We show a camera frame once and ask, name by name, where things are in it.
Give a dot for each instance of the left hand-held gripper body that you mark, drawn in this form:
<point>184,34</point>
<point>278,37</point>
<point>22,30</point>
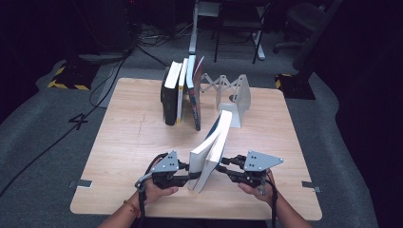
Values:
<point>168,172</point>

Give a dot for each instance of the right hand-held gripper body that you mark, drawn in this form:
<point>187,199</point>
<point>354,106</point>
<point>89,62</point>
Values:
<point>256,164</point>

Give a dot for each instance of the blue book with landscape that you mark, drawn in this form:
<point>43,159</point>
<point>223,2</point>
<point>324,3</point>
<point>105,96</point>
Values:
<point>210,152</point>

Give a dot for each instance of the white expandable bookend rack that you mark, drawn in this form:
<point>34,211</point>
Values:
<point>240,95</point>

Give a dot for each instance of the black book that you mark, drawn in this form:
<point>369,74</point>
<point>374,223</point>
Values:
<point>171,98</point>

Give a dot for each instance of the person's left hand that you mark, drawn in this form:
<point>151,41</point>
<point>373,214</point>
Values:
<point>153,194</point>

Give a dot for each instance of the person's right hand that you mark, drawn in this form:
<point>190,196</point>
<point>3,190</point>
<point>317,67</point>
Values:
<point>264,198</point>

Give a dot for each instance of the black yellow striped stand base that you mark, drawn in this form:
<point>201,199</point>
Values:
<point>72,77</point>
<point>296,87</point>

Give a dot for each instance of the grey flat stand foot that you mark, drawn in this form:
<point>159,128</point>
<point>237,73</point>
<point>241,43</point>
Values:
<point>101,57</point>

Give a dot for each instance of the dark slanted stand pole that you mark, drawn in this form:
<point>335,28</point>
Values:
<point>312,41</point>

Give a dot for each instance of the dark office chair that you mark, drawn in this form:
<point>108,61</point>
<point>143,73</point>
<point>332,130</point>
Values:
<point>301,19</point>

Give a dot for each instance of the metal table edge bracket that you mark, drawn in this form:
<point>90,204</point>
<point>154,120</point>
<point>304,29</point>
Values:
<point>310,186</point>

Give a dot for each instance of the white desk frame leg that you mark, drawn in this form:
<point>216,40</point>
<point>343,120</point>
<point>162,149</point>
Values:
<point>194,31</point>
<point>259,47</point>

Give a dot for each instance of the black folding chair frame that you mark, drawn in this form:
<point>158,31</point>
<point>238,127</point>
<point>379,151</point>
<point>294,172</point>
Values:
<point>240,25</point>

